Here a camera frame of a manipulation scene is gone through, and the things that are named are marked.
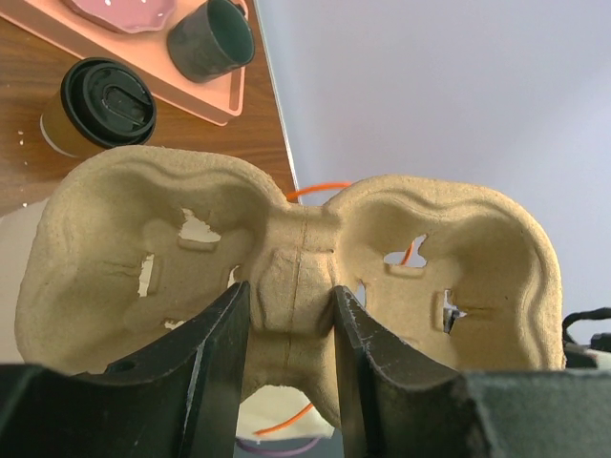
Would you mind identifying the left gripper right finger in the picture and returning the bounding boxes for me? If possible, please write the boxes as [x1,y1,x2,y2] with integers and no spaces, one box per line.
[332,286,610,457]

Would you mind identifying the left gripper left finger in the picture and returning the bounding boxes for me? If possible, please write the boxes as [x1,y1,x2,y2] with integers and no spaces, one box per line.
[1,281,250,457]

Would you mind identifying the paper bag orange handles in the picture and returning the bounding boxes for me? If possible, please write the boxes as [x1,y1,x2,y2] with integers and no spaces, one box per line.
[0,180,416,440]

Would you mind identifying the brown paper cup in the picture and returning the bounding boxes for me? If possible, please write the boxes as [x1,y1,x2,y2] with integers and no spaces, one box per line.
[39,92,103,159]

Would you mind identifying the black cup lid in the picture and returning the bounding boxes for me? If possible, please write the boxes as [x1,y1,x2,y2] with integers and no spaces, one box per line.
[59,57,157,148]

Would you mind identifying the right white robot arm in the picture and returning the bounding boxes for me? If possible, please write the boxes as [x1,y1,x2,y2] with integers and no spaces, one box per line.
[562,307,610,371]

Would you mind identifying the pink plastic tray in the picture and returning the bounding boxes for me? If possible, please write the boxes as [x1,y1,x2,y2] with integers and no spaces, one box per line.
[1,1,245,126]

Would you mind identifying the dark green mug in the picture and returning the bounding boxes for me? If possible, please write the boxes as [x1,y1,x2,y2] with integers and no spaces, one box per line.
[166,0,255,83]

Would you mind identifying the pink dotted plate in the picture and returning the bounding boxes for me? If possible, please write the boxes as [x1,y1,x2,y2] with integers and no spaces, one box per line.
[63,0,178,34]

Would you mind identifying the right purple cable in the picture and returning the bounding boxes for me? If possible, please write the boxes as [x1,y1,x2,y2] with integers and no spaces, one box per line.
[236,431,321,454]

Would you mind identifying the aluminium frame rails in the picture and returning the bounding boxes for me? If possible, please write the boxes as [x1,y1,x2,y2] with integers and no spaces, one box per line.
[254,1,303,190]

